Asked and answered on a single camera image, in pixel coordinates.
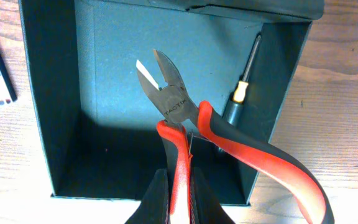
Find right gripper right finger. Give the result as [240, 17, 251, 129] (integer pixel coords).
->
[190, 167, 234, 224]

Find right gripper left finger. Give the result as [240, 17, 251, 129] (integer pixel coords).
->
[125, 169, 169, 224]

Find red handled cutting pliers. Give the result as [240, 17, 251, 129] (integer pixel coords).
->
[136, 50, 335, 223]

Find black yellow screwdriver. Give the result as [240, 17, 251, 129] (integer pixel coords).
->
[223, 32, 262, 126]

